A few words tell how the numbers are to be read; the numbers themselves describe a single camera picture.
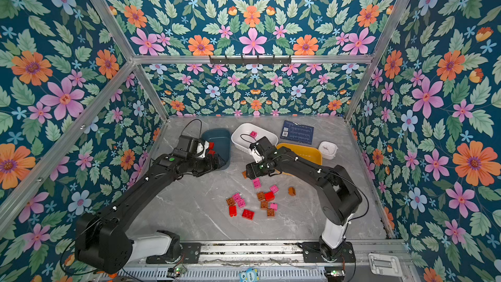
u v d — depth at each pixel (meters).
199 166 0.69
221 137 1.07
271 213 0.82
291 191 0.88
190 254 0.73
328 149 1.01
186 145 0.64
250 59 0.92
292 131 1.11
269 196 0.88
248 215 0.82
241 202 0.87
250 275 0.68
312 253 0.73
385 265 0.69
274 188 0.89
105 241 0.39
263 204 0.86
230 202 0.86
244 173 0.90
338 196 0.47
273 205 0.85
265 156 0.69
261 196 0.88
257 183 0.92
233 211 0.84
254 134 1.10
